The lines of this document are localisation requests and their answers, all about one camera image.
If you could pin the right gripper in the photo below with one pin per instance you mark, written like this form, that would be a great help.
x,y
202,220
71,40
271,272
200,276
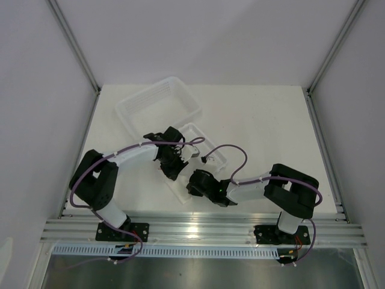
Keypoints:
x,y
194,191

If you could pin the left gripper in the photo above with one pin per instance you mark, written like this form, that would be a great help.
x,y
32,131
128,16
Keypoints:
x,y
172,173

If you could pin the white paper napkin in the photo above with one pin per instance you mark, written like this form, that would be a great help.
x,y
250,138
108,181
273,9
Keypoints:
x,y
178,188

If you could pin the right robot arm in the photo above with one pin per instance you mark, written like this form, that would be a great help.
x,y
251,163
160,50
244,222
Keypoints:
x,y
295,193

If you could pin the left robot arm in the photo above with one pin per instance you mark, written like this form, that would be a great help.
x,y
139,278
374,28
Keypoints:
x,y
95,178

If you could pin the small white plastic tray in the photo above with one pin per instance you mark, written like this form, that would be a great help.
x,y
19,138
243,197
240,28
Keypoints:
x,y
191,131

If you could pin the large white plastic basket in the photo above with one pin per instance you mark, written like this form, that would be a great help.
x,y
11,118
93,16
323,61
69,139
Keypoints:
x,y
168,102

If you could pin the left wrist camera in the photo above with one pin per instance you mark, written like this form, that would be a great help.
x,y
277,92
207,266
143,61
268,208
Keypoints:
x,y
189,152

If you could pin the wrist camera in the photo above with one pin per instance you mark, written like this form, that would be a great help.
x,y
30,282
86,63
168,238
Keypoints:
x,y
210,161
189,152

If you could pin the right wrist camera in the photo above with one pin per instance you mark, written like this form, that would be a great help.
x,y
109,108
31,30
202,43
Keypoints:
x,y
210,161

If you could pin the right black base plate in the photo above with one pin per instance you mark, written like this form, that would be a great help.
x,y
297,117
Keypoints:
x,y
271,235

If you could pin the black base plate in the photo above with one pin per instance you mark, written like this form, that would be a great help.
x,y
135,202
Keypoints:
x,y
271,235
127,233

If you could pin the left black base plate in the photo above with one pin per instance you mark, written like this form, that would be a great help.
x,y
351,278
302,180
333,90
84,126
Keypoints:
x,y
127,233

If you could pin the aluminium mounting rail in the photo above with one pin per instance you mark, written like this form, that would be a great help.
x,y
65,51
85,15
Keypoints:
x,y
204,229

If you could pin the white slotted cable duct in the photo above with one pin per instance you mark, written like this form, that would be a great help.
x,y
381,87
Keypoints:
x,y
167,251

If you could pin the left aluminium frame post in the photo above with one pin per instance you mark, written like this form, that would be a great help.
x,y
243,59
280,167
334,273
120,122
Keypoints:
x,y
73,44

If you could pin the aluminium frame post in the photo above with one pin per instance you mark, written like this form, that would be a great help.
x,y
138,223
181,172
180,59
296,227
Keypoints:
x,y
342,35
73,44

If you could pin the right aluminium frame post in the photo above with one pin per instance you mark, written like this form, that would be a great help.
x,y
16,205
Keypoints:
x,y
342,35

